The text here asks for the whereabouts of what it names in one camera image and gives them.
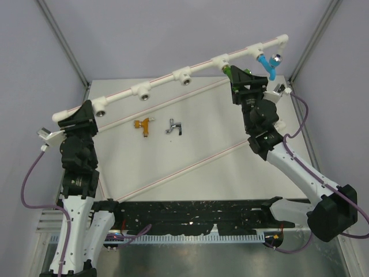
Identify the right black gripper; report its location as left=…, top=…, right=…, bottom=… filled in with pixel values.
left=229, top=66, right=268, bottom=133

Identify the green water faucet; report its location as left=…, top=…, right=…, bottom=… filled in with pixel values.
left=222, top=65, right=252, bottom=88

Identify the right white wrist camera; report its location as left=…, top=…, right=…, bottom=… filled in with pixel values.
left=263, top=83, right=292, bottom=104

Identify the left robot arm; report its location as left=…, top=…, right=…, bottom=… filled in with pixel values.
left=39, top=100, right=123, bottom=276

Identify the white PVC pipe frame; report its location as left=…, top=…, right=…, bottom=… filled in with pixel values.
left=51, top=34, right=290, bottom=201

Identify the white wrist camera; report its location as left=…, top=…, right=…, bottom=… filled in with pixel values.
left=37, top=128, right=66, bottom=152
left=263, top=83, right=292, bottom=104

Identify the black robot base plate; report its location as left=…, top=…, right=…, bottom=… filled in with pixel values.
left=92, top=200, right=295, bottom=236

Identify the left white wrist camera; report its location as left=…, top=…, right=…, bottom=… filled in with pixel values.
left=37, top=128, right=66, bottom=152

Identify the white slotted cable duct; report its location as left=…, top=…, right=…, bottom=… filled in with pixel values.
left=50, top=233, right=265, bottom=244

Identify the blue water faucet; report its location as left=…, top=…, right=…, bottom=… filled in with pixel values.
left=257, top=54, right=283, bottom=81

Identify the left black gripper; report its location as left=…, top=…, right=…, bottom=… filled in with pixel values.
left=59, top=100, right=99, bottom=166

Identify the chrome water faucet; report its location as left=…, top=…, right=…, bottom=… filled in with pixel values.
left=165, top=118, right=182, bottom=136

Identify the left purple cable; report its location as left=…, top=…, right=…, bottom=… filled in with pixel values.
left=21, top=149, right=152, bottom=277

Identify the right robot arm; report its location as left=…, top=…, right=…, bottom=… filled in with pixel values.
left=224, top=66, right=358, bottom=242

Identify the orange water faucet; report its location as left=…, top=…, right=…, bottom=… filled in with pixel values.
left=133, top=118, right=155, bottom=137

